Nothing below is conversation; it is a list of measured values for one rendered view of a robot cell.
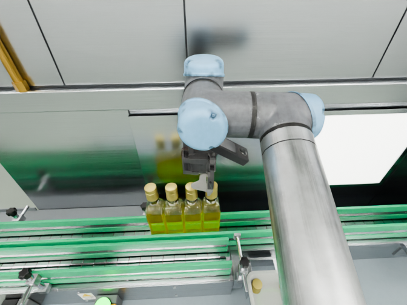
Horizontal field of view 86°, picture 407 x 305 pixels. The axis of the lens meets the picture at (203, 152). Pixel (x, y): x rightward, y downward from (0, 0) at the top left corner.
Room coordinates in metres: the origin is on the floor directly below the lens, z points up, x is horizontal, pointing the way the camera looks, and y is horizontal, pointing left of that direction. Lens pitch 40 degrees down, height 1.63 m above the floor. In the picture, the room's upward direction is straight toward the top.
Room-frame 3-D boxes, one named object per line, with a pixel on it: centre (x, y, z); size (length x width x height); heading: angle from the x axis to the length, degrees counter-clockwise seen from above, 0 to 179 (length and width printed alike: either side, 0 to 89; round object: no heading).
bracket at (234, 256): (0.31, -0.11, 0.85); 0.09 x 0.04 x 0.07; 3
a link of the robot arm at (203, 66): (0.41, 0.00, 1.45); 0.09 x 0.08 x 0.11; 178
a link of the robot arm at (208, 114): (0.31, -0.02, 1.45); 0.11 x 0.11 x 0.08; 88
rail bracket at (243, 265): (0.29, -0.11, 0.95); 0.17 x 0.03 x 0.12; 3
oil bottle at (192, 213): (0.41, 0.04, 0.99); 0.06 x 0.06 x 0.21; 3
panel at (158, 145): (0.56, -0.24, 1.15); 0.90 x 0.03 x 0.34; 93
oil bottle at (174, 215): (0.41, 0.09, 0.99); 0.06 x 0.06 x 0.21; 2
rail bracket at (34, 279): (0.22, 0.48, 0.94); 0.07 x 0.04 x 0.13; 3
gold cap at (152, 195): (0.40, 0.15, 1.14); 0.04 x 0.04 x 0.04
